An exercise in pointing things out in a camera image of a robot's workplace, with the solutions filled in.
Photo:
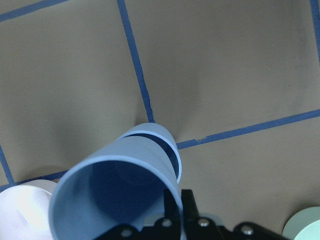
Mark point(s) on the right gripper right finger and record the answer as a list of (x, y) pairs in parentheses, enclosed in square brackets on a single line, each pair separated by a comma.
[(190, 210)]

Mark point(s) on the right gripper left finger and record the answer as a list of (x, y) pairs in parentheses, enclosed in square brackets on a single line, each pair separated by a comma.
[(171, 209)]

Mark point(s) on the blue cup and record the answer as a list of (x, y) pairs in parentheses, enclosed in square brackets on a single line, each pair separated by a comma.
[(160, 135), (122, 183)]

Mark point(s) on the mint green bowl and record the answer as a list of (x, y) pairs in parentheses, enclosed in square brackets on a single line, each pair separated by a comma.
[(304, 225)]

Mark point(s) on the pink bowl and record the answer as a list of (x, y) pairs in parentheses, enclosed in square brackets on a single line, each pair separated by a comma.
[(24, 211)]

